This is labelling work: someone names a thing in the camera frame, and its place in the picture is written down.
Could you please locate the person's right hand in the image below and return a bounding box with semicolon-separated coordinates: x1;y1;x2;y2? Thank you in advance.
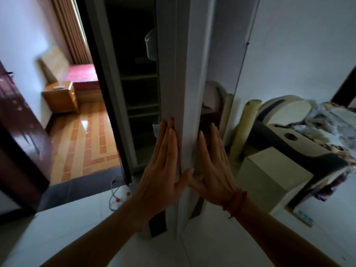
189;122;240;208

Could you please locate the person's left hand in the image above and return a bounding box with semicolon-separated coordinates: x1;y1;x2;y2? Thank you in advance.
133;118;194;220

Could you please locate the white refrigerator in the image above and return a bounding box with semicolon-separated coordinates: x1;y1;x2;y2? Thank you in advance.
83;0;261;240

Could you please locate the person's left forearm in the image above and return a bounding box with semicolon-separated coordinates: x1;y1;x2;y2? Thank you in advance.
40;202;145;267

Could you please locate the person's right forearm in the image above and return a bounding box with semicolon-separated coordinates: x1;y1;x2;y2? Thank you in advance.
231;202;343;267

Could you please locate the cream cabinet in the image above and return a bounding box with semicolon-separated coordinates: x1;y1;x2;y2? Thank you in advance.
235;147;315;217

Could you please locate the pale yellow cushion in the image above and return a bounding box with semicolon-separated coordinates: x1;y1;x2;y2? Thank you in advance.
229;99;263;162

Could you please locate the black and white armchair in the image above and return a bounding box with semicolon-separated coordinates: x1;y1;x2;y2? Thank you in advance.
246;95;351;209

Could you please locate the white power strip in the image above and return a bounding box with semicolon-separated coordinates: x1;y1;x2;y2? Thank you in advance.
294;210;315;228

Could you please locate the plaid fabric bundle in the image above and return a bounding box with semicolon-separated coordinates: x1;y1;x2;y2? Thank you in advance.
314;172;350;202

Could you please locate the grey crumpled blanket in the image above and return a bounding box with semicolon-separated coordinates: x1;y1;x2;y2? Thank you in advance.
289;101;356;166

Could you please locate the wooden nightstand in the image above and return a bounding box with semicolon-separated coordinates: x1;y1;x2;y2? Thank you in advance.
42;81;79;114

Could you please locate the bed with red cover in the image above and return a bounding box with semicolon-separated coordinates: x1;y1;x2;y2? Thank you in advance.
39;46;103;104

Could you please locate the dark red wooden door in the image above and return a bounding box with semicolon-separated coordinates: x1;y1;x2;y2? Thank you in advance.
0;61;54;215

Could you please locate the dark doorway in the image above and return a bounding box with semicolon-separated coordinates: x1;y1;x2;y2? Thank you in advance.
331;66;356;108

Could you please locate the tan curtain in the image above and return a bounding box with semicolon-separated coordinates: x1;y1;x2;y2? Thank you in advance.
50;0;93;65

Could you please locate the red string bracelet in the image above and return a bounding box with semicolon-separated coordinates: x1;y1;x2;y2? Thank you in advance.
222;189;248;220

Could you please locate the white looped cable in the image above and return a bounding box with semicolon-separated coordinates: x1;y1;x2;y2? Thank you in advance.
109;175;132;212

